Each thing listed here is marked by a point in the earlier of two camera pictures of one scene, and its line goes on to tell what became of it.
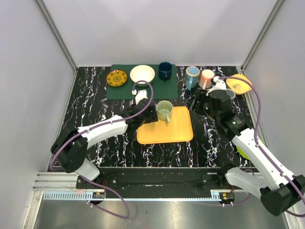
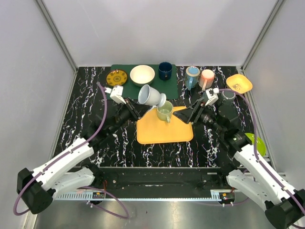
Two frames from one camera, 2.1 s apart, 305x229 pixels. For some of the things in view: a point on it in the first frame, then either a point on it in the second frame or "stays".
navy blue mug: x=165 y=70 stays
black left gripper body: x=152 y=112 to x=133 y=109
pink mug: x=205 y=79 stays
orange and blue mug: x=191 y=77 stays
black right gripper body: x=203 y=105 to x=203 y=116
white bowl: x=142 y=72 stays
